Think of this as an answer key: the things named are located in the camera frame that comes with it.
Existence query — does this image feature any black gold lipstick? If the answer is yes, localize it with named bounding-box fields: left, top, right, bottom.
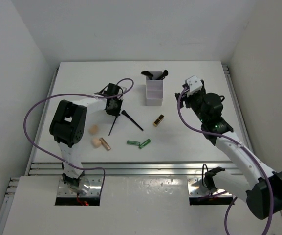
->
left=153, top=114, right=165, bottom=127

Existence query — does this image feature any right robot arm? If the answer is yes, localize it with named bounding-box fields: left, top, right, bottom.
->
left=175, top=76, right=282, bottom=220

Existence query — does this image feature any green lip balm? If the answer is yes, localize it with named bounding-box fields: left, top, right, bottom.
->
left=127, top=140, right=141, bottom=146
left=138, top=139, right=151, bottom=149

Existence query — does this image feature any white three-compartment organizer box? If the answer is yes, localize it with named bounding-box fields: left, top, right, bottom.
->
left=146, top=71, right=164, bottom=106

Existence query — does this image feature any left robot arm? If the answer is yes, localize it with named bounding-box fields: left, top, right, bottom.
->
left=49, top=83, right=126, bottom=194

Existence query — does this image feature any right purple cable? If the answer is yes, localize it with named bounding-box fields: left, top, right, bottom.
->
left=177, top=87, right=276, bottom=235

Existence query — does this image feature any metal base plate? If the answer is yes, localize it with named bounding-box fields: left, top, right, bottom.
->
left=57, top=175, right=103, bottom=198
left=187, top=176, right=232, bottom=198

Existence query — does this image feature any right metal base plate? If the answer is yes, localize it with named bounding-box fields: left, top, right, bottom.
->
left=187, top=176, right=232, bottom=198

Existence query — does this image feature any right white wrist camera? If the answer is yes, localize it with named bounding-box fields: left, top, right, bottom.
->
left=185, top=75, right=203, bottom=97

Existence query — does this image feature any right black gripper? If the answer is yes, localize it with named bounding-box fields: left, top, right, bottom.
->
left=175, top=89, right=207, bottom=124

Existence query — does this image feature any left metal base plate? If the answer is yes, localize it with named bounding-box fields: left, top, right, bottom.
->
left=57, top=175, right=103, bottom=198

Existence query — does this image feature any rose gold lipstick tube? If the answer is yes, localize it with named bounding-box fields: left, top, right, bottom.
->
left=99, top=138, right=111, bottom=151

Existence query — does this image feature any beige makeup sponge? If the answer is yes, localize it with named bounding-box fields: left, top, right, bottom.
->
left=91, top=138, right=102, bottom=148
left=88, top=125, right=98, bottom=135

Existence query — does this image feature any black fan makeup brush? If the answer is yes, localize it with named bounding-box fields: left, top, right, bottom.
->
left=141, top=71, right=154, bottom=80

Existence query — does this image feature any black angled makeup brush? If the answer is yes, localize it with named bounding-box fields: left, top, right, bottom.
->
left=121, top=110, right=144, bottom=131

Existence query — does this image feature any thin black makeup brush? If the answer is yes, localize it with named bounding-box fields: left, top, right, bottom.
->
left=108, top=115, right=119, bottom=136

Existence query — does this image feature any aluminium front rail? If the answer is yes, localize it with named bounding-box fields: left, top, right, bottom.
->
left=28, top=162, right=244, bottom=176

